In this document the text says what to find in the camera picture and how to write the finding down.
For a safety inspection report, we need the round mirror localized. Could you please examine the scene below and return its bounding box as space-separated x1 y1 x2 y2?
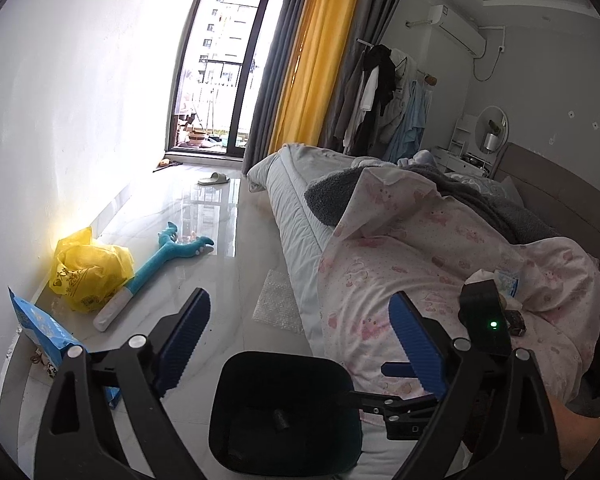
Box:
474 106 509 154

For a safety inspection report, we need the brown bed headboard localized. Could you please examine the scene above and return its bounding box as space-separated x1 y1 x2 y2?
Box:
492 142 600 307

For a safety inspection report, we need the white tissue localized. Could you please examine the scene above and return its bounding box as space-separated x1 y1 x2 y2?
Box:
464 270 496 289

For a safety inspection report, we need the light blue plush cloth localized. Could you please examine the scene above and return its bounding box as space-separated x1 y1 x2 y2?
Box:
397 150 439 169

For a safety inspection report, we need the white dresser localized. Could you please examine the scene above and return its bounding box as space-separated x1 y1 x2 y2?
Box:
432 115 492 177

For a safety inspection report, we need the light grey curtain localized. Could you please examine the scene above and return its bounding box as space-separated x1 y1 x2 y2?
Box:
317 0 411 149

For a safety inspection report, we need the white air conditioner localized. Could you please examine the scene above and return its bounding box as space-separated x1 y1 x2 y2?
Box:
427 5 486 57

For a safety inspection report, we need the teal plush toy stick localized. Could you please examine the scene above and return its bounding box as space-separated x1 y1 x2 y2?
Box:
94 221 215 332

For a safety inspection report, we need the light blue garment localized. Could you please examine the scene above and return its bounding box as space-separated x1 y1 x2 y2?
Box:
382 77 429 164

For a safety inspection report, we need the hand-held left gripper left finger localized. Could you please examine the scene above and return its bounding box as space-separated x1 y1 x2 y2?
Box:
34 287 212 480

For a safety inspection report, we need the black framed glass door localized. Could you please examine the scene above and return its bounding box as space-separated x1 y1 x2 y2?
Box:
165 0 297 161

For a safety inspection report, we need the air conditioner cable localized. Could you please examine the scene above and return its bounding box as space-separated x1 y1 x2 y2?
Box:
472 25 506 82

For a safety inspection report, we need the pink printed blanket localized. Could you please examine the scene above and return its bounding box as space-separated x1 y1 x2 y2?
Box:
317 165 600 426

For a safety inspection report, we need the blue patterned pillow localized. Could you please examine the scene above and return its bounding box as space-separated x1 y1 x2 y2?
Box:
445 172 524 207

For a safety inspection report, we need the black trash bin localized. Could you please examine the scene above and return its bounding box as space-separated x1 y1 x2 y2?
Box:
209 351 363 480

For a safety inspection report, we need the yellow curtain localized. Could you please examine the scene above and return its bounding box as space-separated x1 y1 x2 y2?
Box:
267 0 368 154

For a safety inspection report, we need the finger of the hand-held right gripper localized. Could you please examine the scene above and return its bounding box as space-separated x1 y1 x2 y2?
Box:
380 361 416 379
347 389 438 441

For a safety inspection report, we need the person's right forearm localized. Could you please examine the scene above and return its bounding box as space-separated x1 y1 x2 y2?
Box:
545 395 600 477

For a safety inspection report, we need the blue paper packet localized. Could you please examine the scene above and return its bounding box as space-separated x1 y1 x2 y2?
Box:
8 287 122 409

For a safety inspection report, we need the yellow plastic bag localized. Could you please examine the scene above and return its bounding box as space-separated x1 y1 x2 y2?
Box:
50 227 136 314

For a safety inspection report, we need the dark grey curtain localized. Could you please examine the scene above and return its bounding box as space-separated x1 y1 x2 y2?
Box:
242 0 322 174

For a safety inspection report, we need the grey fleece blanket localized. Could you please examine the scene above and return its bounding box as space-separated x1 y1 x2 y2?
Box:
305 162 562 247

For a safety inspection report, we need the blue white snack packet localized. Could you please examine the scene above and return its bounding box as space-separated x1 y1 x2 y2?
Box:
492 269 522 299

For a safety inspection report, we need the grey coat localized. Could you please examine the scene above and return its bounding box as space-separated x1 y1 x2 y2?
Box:
329 50 377 142

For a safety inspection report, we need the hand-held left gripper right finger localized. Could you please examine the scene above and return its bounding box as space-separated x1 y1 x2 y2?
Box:
389 291 568 480

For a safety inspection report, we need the wall clothes rail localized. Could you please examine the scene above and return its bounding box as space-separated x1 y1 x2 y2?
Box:
355 37 438 87

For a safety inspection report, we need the white garment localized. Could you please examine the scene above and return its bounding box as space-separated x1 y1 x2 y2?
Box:
344 66 381 152

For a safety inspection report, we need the bubble wrap sheet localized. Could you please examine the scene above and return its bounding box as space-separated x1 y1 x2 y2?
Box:
254 269 306 335

